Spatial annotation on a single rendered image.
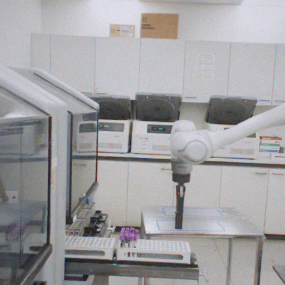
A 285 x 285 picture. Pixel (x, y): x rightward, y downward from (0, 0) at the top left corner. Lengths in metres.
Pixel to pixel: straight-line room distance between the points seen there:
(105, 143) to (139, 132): 0.40
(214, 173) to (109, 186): 1.16
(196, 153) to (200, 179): 2.63
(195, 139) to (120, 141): 2.58
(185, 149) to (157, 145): 2.54
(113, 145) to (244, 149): 1.42
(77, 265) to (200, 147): 0.70
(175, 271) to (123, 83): 2.83
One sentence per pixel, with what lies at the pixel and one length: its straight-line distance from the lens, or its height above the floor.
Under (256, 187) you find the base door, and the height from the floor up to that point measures 0.60.
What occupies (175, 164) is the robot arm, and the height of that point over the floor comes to 1.21.
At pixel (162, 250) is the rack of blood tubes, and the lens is 1.42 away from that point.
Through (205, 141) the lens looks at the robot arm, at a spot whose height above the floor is 1.33.
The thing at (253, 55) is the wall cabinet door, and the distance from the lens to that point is 4.12.
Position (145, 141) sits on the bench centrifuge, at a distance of 3.67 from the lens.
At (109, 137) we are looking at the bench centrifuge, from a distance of 3.69.
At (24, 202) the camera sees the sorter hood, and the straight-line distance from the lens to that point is 0.91.
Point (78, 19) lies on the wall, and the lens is 4.50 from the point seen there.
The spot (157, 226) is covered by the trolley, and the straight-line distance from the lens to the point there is 1.80.
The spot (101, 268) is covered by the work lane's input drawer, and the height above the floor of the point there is 0.79.
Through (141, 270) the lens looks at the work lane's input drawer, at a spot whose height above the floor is 0.79.
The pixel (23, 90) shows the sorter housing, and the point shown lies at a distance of 1.10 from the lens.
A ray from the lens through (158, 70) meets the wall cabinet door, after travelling 3.95.
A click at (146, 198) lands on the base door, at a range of 3.78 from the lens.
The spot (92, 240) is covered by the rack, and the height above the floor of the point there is 0.86.
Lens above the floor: 1.44
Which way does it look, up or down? 6 degrees down
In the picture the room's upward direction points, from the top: 2 degrees clockwise
